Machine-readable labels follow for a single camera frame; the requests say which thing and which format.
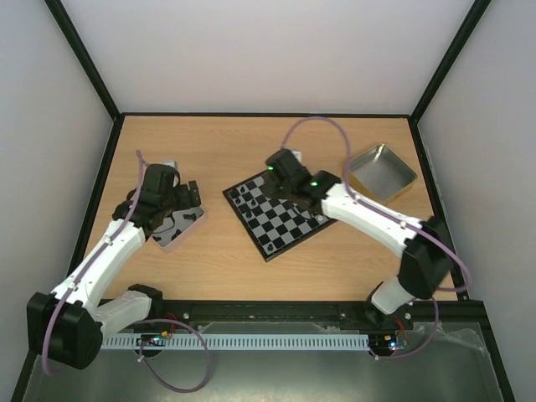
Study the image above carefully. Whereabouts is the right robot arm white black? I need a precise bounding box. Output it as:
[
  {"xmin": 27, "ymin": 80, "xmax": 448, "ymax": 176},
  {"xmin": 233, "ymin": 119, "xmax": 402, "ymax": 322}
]
[{"xmin": 262, "ymin": 148, "xmax": 452, "ymax": 328}]

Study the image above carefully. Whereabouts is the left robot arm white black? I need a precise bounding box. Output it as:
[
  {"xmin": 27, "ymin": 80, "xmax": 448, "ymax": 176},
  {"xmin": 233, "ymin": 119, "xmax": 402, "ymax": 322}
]
[{"xmin": 27, "ymin": 161, "xmax": 205, "ymax": 369}]

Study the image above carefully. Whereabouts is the pink tin with black pieces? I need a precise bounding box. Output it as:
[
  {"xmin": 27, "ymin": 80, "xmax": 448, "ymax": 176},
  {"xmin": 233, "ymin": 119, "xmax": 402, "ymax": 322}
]
[{"xmin": 152, "ymin": 206, "xmax": 208, "ymax": 254}]

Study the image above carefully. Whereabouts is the black grey chess board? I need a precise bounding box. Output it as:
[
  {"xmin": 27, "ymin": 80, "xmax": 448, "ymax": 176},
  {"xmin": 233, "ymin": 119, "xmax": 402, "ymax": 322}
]
[{"xmin": 223, "ymin": 172, "xmax": 336, "ymax": 262}]

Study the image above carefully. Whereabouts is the yellow empty tin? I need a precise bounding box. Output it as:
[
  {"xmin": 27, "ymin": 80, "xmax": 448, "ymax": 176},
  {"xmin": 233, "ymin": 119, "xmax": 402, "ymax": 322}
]
[{"xmin": 348, "ymin": 143, "xmax": 418, "ymax": 205}]

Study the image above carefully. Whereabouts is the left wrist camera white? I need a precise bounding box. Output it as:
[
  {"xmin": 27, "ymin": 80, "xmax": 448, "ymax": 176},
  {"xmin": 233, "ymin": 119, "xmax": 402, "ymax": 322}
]
[{"xmin": 162, "ymin": 160, "xmax": 178, "ymax": 169}]

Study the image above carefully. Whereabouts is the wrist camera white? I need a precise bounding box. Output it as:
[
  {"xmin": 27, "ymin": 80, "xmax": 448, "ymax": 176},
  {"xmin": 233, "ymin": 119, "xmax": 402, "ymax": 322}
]
[
  {"xmin": 162, "ymin": 160, "xmax": 178, "ymax": 169},
  {"xmin": 291, "ymin": 150, "xmax": 302, "ymax": 161}
]

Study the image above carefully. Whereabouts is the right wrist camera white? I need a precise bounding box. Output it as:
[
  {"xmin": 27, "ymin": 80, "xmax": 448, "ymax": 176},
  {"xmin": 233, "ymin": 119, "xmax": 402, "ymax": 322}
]
[{"xmin": 291, "ymin": 150, "xmax": 302, "ymax": 161}]

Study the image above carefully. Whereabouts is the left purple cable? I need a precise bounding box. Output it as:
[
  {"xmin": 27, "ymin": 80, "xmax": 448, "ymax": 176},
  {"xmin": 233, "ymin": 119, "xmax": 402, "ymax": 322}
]
[{"xmin": 41, "ymin": 149, "xmax": 210, "ymax": 393}]

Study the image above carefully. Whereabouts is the black aluminium frame rail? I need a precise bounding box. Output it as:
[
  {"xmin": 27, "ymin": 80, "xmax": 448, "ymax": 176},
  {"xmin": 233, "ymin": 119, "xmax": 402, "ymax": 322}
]
[{"xmin": 100, "ymin": 297, "xmax": 487, "ymax": 332}]

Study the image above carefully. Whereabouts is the light blue cable duct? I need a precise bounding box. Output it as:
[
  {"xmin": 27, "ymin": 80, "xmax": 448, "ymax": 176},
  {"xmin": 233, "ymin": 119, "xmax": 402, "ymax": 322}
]
[{"xmin": 101, "ymin": 333, "xmax": 369, "ymax": 351}]

